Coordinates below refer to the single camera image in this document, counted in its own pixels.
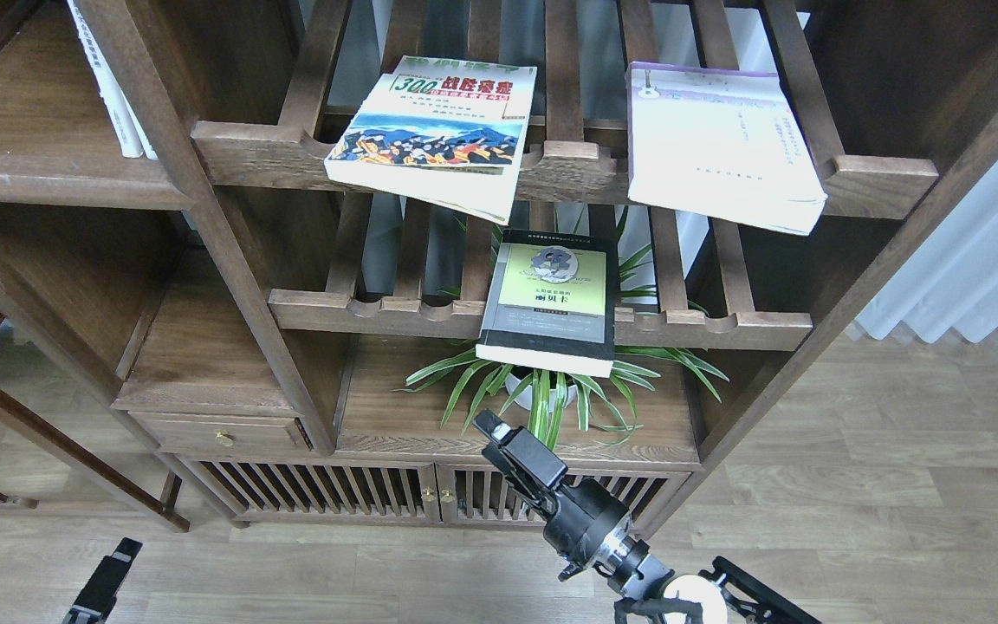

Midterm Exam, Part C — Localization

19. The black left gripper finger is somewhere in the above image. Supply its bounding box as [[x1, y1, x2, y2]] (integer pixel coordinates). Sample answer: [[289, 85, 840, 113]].
[[63, 537, 143, 623]]

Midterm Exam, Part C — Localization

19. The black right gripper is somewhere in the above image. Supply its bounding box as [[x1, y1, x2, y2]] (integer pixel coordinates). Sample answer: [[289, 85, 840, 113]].
[[474, 410, 635, 580]]

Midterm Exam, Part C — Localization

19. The black and green book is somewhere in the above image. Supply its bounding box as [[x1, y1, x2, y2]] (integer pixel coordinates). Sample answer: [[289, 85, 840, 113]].
[[476, 229, 620, 378]]

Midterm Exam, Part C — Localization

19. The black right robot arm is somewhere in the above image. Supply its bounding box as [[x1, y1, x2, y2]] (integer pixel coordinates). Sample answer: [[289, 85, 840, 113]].
[[474, 410, 817, 623]]

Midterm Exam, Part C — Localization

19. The white plant pot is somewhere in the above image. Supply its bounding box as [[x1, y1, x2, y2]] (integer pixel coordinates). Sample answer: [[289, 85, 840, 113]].
[[504, 367, 578, 412]]

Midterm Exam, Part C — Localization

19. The green spider plant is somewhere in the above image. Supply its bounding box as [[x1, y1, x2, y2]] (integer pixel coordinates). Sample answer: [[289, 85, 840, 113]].
[[402, 205, 731, 452]]

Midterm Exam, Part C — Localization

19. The brass drawer knob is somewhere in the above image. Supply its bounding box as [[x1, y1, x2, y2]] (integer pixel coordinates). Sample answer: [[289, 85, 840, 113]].
[[215, 429, 237, 449]]

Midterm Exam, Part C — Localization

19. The dark wooden bookshelf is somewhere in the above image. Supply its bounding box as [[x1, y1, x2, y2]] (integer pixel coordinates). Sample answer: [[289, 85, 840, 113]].
[[0, 1, 998, 536]]

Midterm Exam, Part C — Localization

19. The colourful cover paperback book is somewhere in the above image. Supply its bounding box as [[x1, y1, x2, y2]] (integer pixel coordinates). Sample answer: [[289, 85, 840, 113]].
[[324, 55, 537, 225]]

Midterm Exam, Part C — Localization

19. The white purple-edged book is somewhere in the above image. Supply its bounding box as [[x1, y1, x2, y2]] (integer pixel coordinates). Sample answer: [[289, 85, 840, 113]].
[[627, 61, 827, 236]]

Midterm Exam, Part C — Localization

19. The white upright book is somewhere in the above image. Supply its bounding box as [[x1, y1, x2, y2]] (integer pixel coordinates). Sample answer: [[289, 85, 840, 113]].
[[67, 1, 158, 159]]

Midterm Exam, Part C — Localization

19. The white curtain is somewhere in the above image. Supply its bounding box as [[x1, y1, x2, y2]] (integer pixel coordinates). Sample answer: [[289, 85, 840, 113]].
[[855, 161, 998, 342]]

